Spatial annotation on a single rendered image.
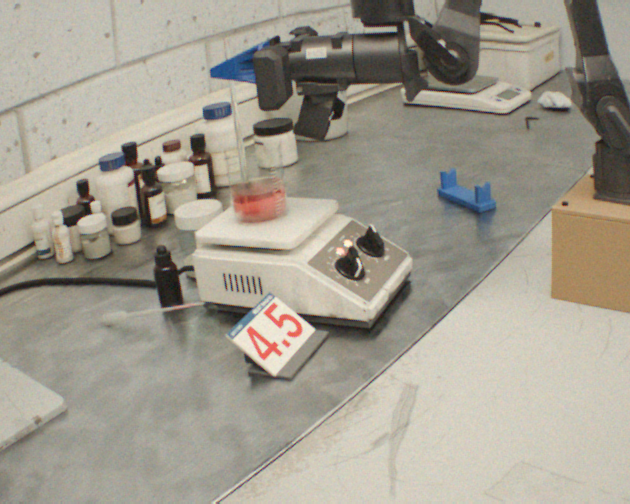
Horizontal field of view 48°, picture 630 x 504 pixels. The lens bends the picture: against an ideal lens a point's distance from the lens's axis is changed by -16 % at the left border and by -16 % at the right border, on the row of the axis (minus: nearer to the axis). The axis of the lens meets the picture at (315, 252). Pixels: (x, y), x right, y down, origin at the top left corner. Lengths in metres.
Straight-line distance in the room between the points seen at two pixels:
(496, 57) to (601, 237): 1.09
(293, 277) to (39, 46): 0.62
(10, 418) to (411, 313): 0.44
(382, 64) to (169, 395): 0.38
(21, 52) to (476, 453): 0.90
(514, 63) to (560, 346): 1.15
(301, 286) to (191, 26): 0.74
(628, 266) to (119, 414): 0.53
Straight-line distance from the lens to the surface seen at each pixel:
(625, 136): 0.80
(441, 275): 0.92
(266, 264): 0.84
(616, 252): 0.81
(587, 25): 0.81
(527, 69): 1.84
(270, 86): 0.74
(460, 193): 1.14
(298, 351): 0.79
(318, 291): 0.82
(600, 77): 0.80
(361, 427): 0.68
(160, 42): 1.41
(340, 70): 0.80
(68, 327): 0.94
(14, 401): 0.80
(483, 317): 0.83
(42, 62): 1.24
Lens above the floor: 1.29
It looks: 23 degrees down
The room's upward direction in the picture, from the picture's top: 7 degrees counter-clockwise
